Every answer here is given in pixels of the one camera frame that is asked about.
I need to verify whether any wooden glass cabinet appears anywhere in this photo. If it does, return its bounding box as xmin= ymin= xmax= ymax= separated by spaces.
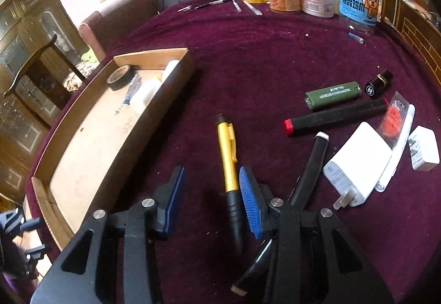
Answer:
xmin=0 ymin=0 xmax=90 ymax=208

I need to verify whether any small white charger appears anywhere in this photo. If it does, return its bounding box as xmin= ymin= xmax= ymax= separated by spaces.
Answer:
xmin=407 ymin=125 xmax=441 ymax=172

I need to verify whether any green tube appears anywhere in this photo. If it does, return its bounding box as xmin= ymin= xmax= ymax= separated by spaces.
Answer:
xmin=305 ymin=81 xmax=362 ymax=110

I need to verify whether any brown padded chair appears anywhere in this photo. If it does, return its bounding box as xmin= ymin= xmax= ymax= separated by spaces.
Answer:
xmin=79 ymin=0 xmax=162 ymax=60

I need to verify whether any yellow pen with black grip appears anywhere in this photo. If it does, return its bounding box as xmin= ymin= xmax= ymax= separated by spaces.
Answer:
xmin=216 ymin=114 xmax=246 ymax=254

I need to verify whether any blue clear pen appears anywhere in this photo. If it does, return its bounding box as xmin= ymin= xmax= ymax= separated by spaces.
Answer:
xmin=121 ymin=74 xmax=142 ymax=107

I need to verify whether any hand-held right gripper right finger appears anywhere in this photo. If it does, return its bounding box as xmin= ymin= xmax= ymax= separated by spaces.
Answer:
xmin=239 ymin=166 xmax=393 ymax=304

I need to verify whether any plain white bottle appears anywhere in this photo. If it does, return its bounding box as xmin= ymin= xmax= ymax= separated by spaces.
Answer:
xmin=133 ymin=78 xmax=162 ymax=106

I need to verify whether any small white stick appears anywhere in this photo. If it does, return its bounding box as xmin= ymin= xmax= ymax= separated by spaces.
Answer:
xmin=243 ymin=0 xmax=263 ymax=16

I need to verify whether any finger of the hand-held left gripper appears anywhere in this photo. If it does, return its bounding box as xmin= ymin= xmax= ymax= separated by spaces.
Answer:
xmin=21 ymin=217 xmax=44 ymax=231
xmin=26 ymin=245 xmax=49 ymax=260

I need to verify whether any large white charger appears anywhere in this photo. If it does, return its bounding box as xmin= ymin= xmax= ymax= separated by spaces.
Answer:
xmin=323 ymin=122 xmax=393 ymax=210

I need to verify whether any black lipstick with gold band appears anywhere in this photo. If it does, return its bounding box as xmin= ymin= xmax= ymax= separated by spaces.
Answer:
xmin=364 ymin=69 xmax=394 ymax=98

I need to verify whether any clear package with orange item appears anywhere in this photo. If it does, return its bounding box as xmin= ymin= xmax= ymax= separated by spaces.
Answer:
xmin=375 ymin=91 xmax=410 ymax=148

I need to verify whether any black tape roll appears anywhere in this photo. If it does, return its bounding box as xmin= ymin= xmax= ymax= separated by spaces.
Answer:
xmin=106 ymin=64 xmax=135 ymax=91

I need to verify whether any black pen with red end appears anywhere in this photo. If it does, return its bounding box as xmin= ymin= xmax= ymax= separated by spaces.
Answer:
xmin=283 ymin=98 xmax=389 ymax=136

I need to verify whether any dark wooden chair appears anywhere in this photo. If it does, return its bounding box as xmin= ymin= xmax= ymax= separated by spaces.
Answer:
xmin=3 ymin=34 xmax=87 ymax=101

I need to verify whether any wooden brick-pattern counter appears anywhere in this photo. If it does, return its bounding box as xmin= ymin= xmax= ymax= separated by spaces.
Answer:
xmin=381 ymin=0 xmax=441 ymax=79

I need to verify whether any white marker pen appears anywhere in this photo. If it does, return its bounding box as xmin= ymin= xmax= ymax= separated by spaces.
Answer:
xmin=375 ymin=104 xmax=416 ymax=193

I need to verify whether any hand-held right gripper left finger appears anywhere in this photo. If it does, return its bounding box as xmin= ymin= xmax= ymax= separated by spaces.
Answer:
xmin=31 ymin=166 xmax=187 ymax=304

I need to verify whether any thin black ballpoint pen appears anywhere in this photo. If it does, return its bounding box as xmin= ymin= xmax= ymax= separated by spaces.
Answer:
xmin=194 ymin=0 xmax=239 ymax=10

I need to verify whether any thick black pen white ring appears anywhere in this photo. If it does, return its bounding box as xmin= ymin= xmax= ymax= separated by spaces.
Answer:
xmin=231 ymin=132 xmax=329 ymax=296

